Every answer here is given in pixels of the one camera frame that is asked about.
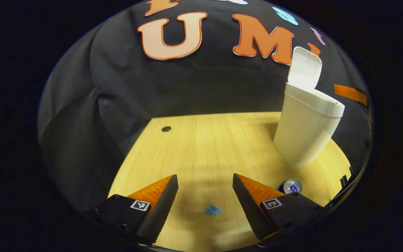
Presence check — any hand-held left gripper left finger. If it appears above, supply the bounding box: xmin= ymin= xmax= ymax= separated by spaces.
xmin=89 ymin=174 xmax=179 ymax=247

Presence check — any black backdrop cloth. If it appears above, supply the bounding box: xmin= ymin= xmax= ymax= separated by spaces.
xmin=37 ymin=0 xmax=373 ymax=215

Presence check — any blue pop can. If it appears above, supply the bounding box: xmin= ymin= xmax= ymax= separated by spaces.
xmin=279 ymin=178 xmax=303 ymax=195

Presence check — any wooden desktop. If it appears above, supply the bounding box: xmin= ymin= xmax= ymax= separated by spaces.
xmin=107 ymin=111 xmax=353 ymax=252

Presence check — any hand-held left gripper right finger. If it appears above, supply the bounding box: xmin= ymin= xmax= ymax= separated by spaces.
xmin=232 ymin=173 xmax=327 ymax=243

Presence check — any white desktop garbage bin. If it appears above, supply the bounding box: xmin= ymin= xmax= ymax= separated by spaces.
xmin=273 ymin=46 xmax=346 ymax=168

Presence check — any blue paper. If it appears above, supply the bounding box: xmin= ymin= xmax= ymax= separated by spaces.
xmin=204 ymin=205 xmax=224 ymax=216

